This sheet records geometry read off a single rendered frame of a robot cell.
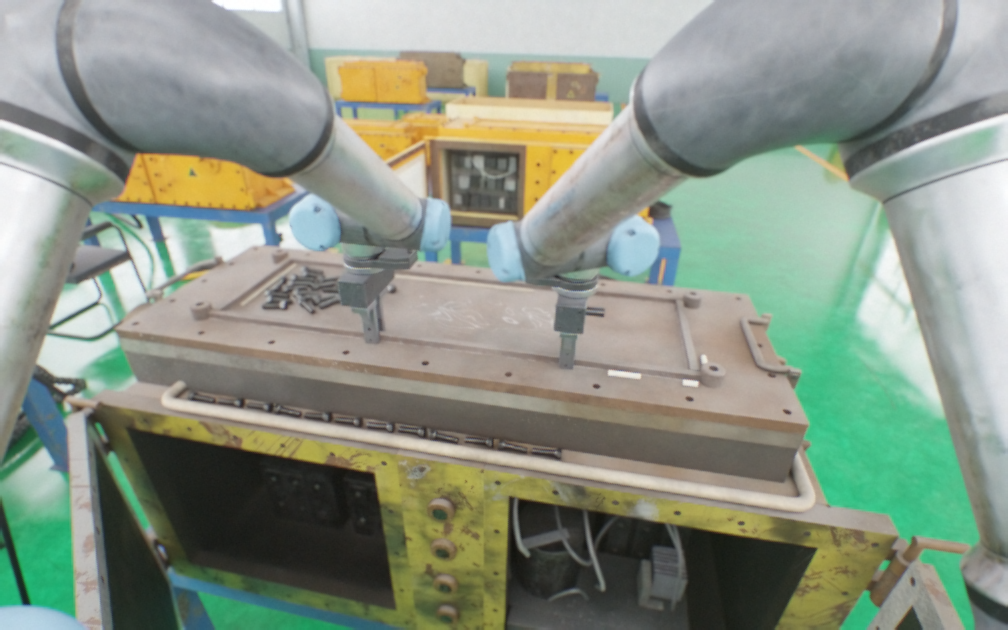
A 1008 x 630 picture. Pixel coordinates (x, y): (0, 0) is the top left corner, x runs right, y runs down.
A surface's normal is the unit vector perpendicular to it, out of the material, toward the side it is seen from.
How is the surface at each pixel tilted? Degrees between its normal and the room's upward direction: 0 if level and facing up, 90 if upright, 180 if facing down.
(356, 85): 90
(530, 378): 0
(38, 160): 104
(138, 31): 63
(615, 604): 0
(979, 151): 108
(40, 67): 82
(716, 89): 91
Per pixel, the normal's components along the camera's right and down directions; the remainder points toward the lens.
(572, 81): -0.18, 0.49
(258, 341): 0.02, -0.87
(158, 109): 0.26, 0.71
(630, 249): 0.37, 0.47
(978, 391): -0.94, 0.18
